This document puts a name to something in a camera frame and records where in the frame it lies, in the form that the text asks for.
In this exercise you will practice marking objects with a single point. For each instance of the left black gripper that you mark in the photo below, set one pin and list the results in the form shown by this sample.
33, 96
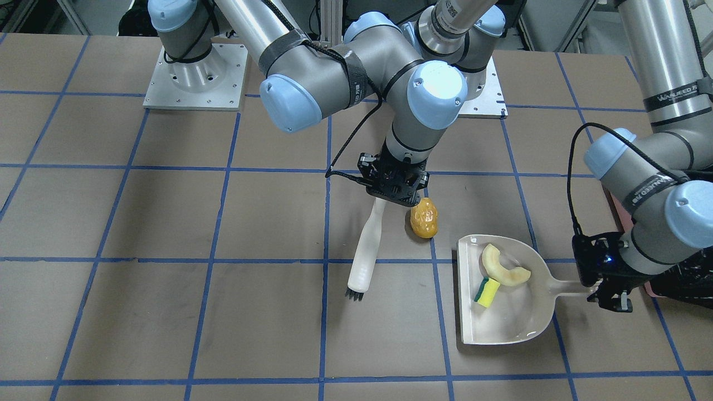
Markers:
611, 285

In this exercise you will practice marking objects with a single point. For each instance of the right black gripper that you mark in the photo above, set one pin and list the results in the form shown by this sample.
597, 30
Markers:
366, 165

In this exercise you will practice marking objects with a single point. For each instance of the orange yellow potato toy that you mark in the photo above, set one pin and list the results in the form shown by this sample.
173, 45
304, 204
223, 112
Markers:
423, 219

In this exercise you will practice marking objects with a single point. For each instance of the white hand brush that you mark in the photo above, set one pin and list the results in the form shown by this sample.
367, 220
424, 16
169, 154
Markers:
365, 257

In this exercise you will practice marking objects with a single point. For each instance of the beige plastic dustpan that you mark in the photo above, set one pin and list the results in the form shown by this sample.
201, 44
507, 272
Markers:
517, 313

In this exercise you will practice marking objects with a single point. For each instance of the pale curved fruit peel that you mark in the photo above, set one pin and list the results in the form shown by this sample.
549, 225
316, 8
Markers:
510, 277

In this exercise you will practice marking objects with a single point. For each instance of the yellow green sponge piece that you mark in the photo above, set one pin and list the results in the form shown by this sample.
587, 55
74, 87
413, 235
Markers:
486, 292

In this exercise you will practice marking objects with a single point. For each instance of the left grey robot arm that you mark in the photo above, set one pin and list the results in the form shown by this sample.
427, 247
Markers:
661, 180

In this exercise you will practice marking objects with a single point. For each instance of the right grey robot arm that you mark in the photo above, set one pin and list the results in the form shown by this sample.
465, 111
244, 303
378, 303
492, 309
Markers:
305, 83

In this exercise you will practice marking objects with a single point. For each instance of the bin with black bag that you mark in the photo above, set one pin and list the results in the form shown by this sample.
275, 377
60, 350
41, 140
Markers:
682, 284

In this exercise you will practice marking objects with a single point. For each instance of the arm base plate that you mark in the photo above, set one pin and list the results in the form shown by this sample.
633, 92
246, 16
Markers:
489, 102
214, 83

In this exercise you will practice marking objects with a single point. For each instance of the aluminium frame post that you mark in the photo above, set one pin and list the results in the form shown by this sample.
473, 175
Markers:
331, 15

